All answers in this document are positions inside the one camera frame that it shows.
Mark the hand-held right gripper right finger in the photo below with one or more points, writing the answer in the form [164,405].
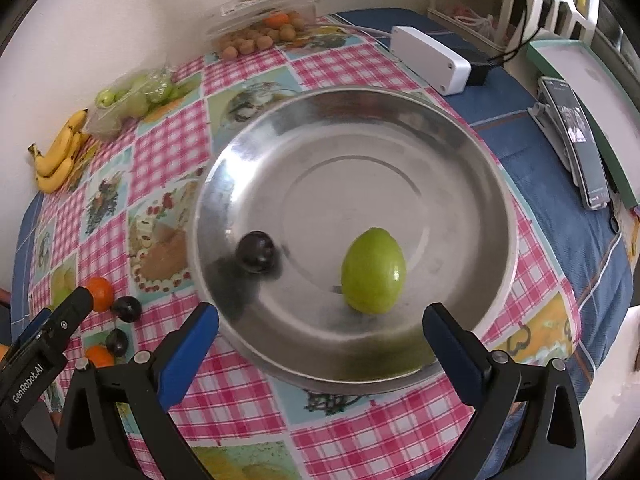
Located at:
[450,355]

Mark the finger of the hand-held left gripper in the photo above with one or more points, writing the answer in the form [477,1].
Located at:
[72,310]

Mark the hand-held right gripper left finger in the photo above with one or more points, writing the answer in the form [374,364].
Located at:
[195,345]

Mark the tangerine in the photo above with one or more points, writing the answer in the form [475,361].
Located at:
[100,356]
[276,20]
[102,294]

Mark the dark cherry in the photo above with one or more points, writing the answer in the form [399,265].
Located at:
[125,307]
[118,342]
[255,252]

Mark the green jujube fruit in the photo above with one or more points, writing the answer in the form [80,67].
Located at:
[372,270]

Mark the round steel tray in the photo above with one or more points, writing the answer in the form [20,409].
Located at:
[350,185]

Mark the clear bag of green fruits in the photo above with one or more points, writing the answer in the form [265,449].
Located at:
[135,95]

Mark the bunch of yellow bananas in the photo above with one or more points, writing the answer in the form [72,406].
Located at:
[57,167]

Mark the pink checked printed tablecloth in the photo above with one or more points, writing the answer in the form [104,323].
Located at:
[165,145]

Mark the grey phone holder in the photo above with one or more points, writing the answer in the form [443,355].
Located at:
[545,122]

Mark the black smartphone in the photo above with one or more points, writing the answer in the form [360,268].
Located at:
[575,130]

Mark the black power adapter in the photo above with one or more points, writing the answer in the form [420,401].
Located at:
[477,72]

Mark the white power box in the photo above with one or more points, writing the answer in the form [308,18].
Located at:
[430,57]

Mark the pile of brown longans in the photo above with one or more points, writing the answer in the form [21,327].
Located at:
[250,42]

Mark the green cardboard box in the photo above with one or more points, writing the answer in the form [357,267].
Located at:
[590,75]

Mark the white plastic bag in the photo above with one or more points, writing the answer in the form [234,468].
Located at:
[472,22]

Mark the clear plastic box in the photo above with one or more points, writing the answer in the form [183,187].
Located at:
[250,7]

